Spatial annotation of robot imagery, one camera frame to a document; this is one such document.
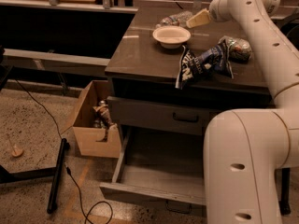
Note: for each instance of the cardboard box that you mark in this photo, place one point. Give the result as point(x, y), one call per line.
point(93, 138)

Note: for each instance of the grey drawer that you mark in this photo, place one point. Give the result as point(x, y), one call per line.
point(160, 169)
point(158, 116)

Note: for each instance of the black table leg base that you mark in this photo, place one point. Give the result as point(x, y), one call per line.
point(53, 172)

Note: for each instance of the clear plastic water bottle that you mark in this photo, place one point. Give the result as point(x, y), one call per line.
point(178, 19)

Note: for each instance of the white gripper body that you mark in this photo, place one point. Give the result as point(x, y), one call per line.
point(219, 7)

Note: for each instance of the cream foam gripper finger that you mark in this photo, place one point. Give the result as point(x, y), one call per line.
point(200, 18)

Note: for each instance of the grey drawer cabinet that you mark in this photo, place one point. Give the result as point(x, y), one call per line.
point(141, 69)

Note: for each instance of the blue chip bag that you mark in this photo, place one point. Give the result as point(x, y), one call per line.
point(192, 67)

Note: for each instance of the small wooden floor stand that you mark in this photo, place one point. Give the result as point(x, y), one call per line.
point(16, 152)

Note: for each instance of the white bowl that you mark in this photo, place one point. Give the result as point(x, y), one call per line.
point(171, 37)

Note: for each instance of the green white snack bag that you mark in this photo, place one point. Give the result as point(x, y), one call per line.
point(239, 49)

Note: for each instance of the crumpled items in box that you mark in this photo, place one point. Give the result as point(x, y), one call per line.
point(103, 119)

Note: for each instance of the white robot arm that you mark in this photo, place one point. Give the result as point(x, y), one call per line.
point(244, 147)

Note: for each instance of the grey middle drawer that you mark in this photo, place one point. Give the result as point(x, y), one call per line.
point(158, 116)

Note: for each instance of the black office chair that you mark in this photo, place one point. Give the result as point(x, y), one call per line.
point(289, 26)

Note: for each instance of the grey bottom drawer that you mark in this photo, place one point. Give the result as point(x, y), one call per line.
point(160, 169)

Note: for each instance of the grey metal bench rail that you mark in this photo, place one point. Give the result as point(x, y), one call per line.
point(55, 62)

